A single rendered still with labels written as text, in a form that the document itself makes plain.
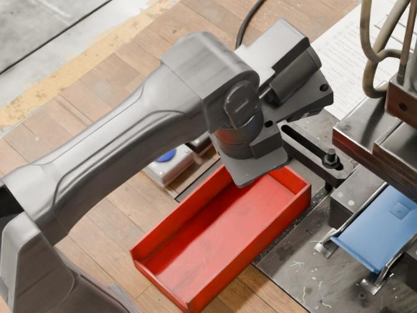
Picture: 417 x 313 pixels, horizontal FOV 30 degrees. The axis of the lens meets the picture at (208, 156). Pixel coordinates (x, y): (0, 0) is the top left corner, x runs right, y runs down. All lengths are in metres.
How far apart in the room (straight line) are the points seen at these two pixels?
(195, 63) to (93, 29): 2.00
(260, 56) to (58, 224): 0.26
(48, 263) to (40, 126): 0.65
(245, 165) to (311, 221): 0.32
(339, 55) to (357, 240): 0.41
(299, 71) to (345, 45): 0.58
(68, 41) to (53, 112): 1.37
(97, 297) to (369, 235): 0.40
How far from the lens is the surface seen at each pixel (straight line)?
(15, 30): 2.79
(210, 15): 1.42
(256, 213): 1.16
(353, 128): 0.96
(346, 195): 1.09
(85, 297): 0.82
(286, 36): 0.78
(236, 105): 0.72
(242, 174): 0.87
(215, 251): 1.14
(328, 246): 1.05
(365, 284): 1.03
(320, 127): 1.25
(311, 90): 0.84
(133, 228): 1.18
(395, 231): 1.06
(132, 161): 0.69
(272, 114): 0.83
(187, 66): 0.71
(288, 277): 1.12
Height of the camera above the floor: 1.92
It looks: 56 degrees down
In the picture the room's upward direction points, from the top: 9 degrees counter-clockwise
